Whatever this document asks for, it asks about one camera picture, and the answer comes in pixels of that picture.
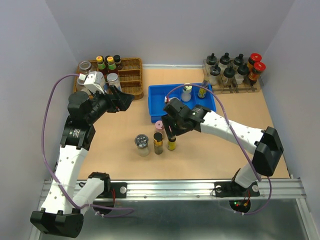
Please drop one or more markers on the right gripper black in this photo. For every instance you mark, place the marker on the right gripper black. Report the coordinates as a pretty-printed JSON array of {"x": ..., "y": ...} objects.
[{"x": 167, "y": 121}]

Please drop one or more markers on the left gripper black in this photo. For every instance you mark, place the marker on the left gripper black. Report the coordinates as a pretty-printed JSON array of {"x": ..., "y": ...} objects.
[{"x": 117, "y": 101}]

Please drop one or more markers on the pink cap spice jar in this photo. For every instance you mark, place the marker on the pink cap spice jar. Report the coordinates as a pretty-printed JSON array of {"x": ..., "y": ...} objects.
[{"x": 159, "y": 127}]

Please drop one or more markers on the black gold cap bottle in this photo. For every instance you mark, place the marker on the black gold cap bottle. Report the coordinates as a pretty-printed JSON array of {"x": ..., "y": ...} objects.
[{"x": 158, "y": 143}]

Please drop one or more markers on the small yellow label bottle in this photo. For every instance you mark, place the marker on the small yellow label bottle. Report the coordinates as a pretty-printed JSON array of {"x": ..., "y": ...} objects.
[{"x": 171, "y": 143}]

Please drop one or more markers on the silver lid glass jar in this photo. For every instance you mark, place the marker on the silver lid glass jar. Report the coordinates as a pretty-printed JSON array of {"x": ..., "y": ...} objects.
[{"x": 142, "y": 143}]

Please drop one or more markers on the yellow-green cap spice jar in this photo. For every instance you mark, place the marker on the yellow-green cap spice jar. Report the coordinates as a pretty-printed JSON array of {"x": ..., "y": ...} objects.
[{"x": 186, "y": 93}]

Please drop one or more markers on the beige cap yellow label bottle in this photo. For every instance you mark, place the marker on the beige cap yellow label bottle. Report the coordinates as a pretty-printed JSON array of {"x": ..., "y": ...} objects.
[{"x": 203, "y": 89}]

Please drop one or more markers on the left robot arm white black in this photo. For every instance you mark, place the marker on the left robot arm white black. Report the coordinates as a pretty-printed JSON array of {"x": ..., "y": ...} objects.
[{"x": 62, "y": 213}]

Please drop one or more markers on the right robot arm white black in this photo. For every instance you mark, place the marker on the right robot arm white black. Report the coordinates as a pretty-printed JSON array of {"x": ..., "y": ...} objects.
[{"x": 265, "y": 145}]

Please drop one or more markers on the clear acrylic condiment rack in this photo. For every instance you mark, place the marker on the clear acrylic condiment rack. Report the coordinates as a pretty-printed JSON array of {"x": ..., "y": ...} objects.
[{"x": 222, "y": 85}]

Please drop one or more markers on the glass jar blue label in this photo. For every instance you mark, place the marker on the glass jar blue label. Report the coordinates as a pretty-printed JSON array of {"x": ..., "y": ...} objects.
[{"x": 114, "y": 80}]

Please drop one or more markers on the brown wicker basket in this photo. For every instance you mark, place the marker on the brown wicker basket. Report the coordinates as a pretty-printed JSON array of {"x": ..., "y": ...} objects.
[{"x": 131, "y": 75}]

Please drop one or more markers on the blue divided plastic tray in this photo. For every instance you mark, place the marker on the blue divided plastic tray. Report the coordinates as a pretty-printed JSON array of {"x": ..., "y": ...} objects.
[{"x": 157, "y": 94}]

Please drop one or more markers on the yellow cap green label bottle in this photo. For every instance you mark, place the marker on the yellow cap green label bottle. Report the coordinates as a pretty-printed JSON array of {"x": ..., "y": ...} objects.
[{"x": 101, "y": 64}]

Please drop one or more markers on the black cap dark bottle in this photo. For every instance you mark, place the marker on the black cap dark bottle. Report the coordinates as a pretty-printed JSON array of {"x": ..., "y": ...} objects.
[{"x": 118, "y": 62}]

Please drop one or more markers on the glass jar front left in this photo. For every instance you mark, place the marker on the glass jar front left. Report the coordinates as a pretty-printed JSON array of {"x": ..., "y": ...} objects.
[{"x": 80, "y": 85}]

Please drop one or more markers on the glass jar rear left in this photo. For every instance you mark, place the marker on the glass jar rear left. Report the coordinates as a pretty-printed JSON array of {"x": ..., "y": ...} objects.
[{"x": 84, "y": 67}]

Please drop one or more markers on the black cap shaker front left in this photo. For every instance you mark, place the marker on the black cap shaker front left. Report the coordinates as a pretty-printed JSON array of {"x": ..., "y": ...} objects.
[{"x": 214, "y": 74}]

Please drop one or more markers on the black cap shaker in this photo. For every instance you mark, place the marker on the black cap shaker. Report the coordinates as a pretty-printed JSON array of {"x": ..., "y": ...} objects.
[
  {"x": 242, "y": 71},
  {"x": 211, "y": 60},
  {"x": 227, "y": 76},
  {"x": 238, "y": 60},
  {"x": 214, "y": 74},
  {"x": 224, "y": 60}
]

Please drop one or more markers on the black cap shaker rear left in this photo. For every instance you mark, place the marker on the black cap shaker rear left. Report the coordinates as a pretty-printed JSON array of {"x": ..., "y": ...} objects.
[{"x": 211, "y": 60}]

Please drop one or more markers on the black cap shaker front middle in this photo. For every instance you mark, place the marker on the black cap shaker front middle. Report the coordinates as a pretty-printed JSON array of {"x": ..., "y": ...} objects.
[{"x": 227, "y": 76}]

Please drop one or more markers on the black cap shaker rear middle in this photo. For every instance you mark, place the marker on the black cap shaker rear middle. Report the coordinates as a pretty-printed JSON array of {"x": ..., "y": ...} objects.
[{"x": 224, "y": 60}]

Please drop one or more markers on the black cap shaker front right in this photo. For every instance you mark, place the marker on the black cap shaker front right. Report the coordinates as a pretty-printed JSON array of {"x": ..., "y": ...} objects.
[{"x": 242, "y": 71}]

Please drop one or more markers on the black cap shaker rear right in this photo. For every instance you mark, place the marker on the black cap shaker rear right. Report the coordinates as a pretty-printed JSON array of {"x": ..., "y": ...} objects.
[{"x": 238, "y": 60}]

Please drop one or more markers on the red lid sauce jar front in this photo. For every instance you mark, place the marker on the red lid sauce jar front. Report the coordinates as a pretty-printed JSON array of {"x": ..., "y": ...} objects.
[{"x": 257, "y": 69}]

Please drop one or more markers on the red lid sauce jar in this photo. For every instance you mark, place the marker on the red lid sauce jar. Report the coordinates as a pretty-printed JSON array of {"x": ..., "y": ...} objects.
[
  {"x": 257, "y": 69},
  {"x": 253, "y": 58}
]

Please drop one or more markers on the red lid sauce jar rear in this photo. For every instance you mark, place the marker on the red lid sauce jar rear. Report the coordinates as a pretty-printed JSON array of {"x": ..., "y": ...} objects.
[{"x": 253, "y": 58}]

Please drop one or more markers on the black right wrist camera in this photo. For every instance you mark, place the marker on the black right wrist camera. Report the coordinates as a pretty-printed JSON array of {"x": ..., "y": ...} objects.
[{"x": 173, "y": 107}]

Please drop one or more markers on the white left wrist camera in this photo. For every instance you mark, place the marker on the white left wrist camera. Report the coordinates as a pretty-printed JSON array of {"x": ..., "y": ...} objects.
[{"x": 94, "y": 82}]

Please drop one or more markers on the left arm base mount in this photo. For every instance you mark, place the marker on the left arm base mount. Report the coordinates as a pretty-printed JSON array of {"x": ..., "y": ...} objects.
[{"x": 117, "y": 190}]

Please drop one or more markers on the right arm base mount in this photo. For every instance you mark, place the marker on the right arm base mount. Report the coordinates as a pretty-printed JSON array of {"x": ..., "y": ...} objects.
[{"x": 228, "y": 189}]

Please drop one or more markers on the aluminium rail frame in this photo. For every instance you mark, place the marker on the aluminium rail frame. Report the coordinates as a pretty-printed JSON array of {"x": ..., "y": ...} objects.
[{"x": 188, "y": 210}]

